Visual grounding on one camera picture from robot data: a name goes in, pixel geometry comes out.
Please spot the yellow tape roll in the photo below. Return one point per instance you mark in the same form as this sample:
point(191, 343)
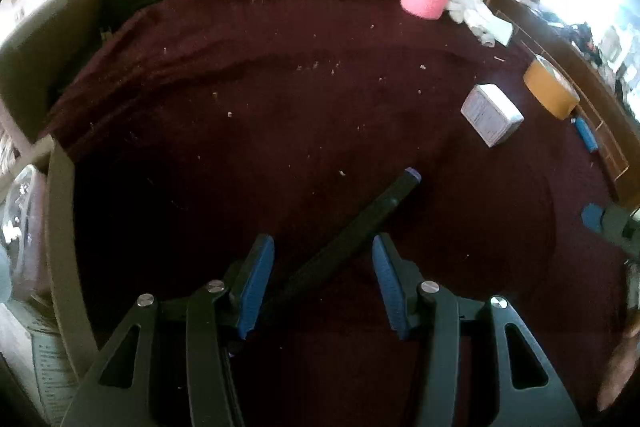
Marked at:
point(550, 88)

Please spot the purple black pen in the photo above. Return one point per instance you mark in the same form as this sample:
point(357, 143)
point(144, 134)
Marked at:
point(367, 222)

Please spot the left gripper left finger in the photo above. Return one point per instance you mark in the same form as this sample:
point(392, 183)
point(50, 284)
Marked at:
point(168, 364)

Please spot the dark red bedspread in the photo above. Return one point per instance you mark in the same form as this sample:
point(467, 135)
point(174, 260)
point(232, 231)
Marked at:
point(204, 123)

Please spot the pink cartoon zipper pouch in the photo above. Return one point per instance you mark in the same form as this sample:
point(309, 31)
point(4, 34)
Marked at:
point(16, 221)

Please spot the white crumpled cloth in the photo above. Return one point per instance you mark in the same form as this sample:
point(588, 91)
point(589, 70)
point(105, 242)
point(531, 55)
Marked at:
point(485, 26)

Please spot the blue lighter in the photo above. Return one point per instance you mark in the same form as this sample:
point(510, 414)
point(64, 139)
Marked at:
point(586, 134)

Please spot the brown armchair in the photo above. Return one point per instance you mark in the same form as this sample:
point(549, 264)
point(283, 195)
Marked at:
point(40, 59)

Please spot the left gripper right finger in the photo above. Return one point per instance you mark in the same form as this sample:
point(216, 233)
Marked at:
point(483, 361)

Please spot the white medicine box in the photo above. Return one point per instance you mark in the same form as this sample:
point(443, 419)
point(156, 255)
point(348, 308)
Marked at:
point(32, 347)

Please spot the small white box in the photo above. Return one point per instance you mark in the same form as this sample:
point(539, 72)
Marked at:
point(491, 114)

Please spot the cardboard box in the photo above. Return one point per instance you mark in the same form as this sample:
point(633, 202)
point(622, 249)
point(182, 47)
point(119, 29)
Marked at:
point(59, 238)

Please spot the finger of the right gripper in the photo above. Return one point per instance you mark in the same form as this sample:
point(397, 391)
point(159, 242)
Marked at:
point(614, 224)

